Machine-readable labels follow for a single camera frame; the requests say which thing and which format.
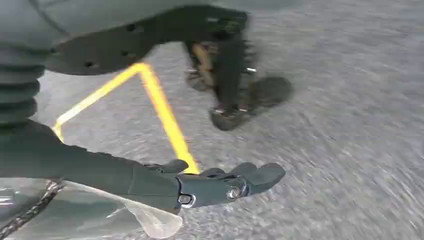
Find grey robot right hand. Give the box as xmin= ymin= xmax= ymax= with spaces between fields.
xmin=0 ymin=0 xmax=294 ymax=213

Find yellow tape strip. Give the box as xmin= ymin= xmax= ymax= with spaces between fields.
xmin=51 ymin=62 xmax=201 ymax=175

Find ribbed grey right arm sleeve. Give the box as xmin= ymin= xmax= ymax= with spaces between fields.
xmin=0 ymin=46 xmax=47 ymax=126

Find clear plastic cover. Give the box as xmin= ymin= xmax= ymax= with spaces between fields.
xmin=0 ymin=178 xmax=184 ymax=240

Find braided black cable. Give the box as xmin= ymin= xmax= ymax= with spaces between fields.
xmin=0 ymin=180 xmax=66 ymax=239

